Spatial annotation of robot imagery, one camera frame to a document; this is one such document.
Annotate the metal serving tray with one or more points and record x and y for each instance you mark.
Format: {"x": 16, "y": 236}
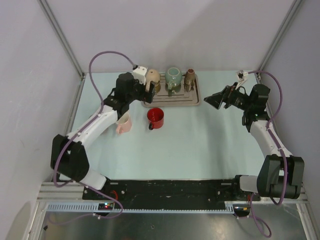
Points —
{"x": 182, "y": 95}

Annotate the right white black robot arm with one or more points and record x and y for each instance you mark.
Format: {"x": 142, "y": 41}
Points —
{"x": 281, "y": 174}

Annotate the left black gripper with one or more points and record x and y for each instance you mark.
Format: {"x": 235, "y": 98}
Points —
{"x": 149, "y": 95}

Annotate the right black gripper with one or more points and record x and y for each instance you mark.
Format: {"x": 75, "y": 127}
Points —
{"x": 228, "y": 94}

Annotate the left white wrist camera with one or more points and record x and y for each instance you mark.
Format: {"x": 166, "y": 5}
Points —
{"x": 139, "y": 73}

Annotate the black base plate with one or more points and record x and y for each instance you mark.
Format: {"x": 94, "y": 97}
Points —
{"x": 176, "y": 204}

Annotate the left aluminium frame post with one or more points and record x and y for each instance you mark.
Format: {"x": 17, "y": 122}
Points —
{"x": 48, "y": 12}

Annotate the beige ceramic mug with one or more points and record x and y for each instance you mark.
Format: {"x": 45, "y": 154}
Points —
{"x": 152, "y": 76}

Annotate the red ceramic mug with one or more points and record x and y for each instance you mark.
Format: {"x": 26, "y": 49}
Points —
{"x": 155, "y": 118}

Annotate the brown ceramic cup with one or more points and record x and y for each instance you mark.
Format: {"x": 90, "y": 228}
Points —
{"x": 189, "y": 79}

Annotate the aluminium frame post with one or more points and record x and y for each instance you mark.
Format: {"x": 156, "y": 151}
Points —
{"x": 281, "y": 32}
{"x": 48, "y": 12}

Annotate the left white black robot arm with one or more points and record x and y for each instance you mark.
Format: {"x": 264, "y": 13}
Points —
{"x": 68, "y": 155}

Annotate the right aluminium frame post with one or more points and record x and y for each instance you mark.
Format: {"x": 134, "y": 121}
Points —
{"x": 281, "y": 32}

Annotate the pink ceramic mug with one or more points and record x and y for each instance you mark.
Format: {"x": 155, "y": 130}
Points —
{"x": 124, "y": 124}

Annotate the green ceramic mug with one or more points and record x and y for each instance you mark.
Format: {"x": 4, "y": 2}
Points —
{"x": 173, "y": 77}

